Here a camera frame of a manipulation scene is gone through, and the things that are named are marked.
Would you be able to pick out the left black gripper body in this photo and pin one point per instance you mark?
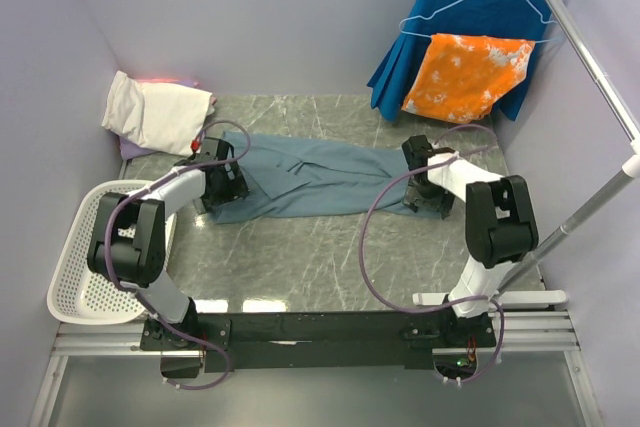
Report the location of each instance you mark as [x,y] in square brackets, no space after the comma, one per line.
[230,189]

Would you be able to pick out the white folded t shirt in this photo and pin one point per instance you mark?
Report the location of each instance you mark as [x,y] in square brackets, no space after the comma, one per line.
[128,100]

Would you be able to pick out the orange white tie-dye cloth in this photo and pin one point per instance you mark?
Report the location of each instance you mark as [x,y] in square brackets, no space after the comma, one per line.
[461,77]

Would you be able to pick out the aluminium rail frame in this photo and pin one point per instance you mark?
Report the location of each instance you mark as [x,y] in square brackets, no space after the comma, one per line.
[524,332]

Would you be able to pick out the silver clothes rack frame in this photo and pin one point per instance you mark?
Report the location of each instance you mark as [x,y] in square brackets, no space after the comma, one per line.
[629,171]

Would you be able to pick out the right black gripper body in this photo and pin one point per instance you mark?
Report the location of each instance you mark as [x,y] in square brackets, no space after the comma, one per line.
[429,195]

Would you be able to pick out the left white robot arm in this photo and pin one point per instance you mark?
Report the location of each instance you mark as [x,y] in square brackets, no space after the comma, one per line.
[128,242]

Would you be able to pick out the white plastic laundry basket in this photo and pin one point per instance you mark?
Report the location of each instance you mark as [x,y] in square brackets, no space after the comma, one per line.
[76,295]

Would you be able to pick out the light blue wire hanger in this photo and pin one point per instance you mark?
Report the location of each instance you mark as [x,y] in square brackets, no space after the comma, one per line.
[408,26]

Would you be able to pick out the blue pleated skirt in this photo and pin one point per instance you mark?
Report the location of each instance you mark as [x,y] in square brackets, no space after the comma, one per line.
[395,74]

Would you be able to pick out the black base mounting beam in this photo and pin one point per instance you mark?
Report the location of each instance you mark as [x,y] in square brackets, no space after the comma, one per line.
[316,339]

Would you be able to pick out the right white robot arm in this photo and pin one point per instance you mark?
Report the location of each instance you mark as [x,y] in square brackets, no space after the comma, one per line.
[500,225]

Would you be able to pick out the grey-blue t shirt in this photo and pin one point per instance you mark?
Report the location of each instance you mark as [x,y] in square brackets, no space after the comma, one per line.
[290,177]

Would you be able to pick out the pink folded t shirt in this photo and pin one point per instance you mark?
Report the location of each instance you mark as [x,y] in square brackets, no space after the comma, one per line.
[183,82]

